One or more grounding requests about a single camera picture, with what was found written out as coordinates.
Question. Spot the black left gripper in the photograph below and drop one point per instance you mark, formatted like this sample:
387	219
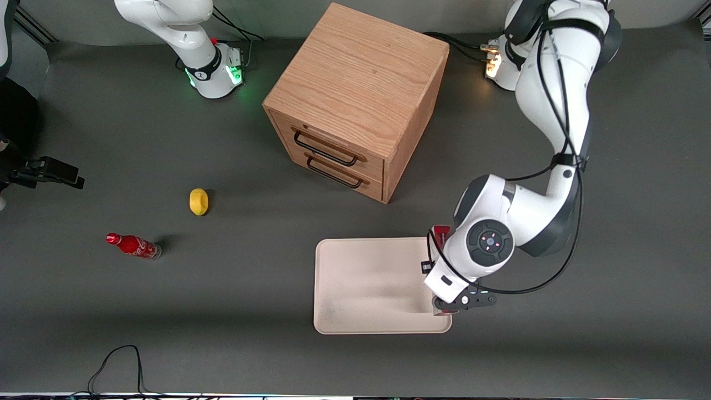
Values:
425	266

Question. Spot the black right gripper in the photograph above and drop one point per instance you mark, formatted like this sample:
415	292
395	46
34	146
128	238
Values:
34	168

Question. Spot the red cookie box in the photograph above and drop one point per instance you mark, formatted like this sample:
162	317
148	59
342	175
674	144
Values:
441	233

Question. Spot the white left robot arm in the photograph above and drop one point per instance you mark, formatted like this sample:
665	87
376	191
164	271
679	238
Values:
489	241

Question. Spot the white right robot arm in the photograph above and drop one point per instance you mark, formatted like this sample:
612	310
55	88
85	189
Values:
208	66

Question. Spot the beige plastic tray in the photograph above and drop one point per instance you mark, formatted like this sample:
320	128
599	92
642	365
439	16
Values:
366	286

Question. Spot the red cola bottle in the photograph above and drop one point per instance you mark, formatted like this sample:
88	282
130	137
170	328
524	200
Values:
133	245

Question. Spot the yellow lemon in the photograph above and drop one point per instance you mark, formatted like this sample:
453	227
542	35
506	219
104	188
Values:
199	201

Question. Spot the grey table mat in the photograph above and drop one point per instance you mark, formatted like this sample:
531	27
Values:
611	333

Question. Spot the wooden two-drawer cabinet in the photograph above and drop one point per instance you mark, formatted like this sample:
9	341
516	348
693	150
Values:
358	78

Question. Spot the aluminium frame rail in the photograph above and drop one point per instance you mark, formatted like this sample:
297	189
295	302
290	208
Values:
705	21
36	28

